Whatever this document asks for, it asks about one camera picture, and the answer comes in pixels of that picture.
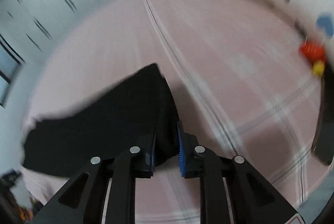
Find black framed window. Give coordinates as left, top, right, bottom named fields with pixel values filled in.
left=0, top=35, right=25, bottom=107

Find pink plaid bed sheet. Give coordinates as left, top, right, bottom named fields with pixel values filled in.
left=24, top=0, right=333, bottom=223

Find red yellow toy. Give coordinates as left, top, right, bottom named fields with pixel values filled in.
left=299, top=40, right=327, bottom=78

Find black pants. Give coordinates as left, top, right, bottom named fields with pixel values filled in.
left=22, top=63, right=179, bottom=178

